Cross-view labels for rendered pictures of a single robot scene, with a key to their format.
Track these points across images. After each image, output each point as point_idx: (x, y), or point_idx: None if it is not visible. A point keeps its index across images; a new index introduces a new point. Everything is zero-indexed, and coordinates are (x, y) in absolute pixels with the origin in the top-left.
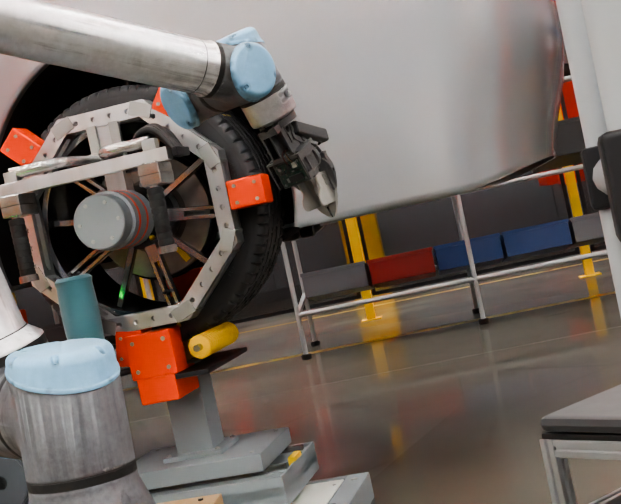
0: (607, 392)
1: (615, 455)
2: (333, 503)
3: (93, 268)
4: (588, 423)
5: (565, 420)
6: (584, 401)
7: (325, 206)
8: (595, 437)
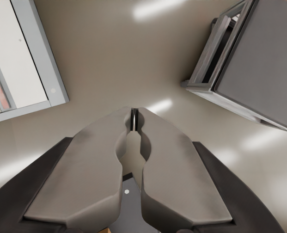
0: (246, 45)
1: (241, 108)
2: (132, 178)
3: None
4: (241, 104)
5: (230, 98)
6: (236, 64)
7: (129, 132)
8: (238, 104)
